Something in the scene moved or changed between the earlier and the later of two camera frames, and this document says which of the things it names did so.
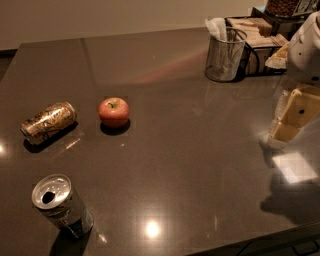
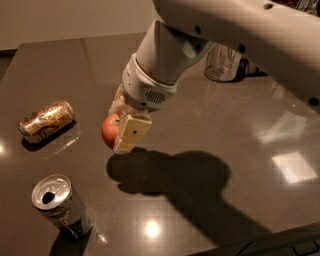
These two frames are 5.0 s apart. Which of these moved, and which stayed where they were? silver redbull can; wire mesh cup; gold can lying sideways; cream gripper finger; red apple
Moved: red apple; cream gripper finger
Stayed: gold can lying sideways; wire mesh cup; silver redbull can
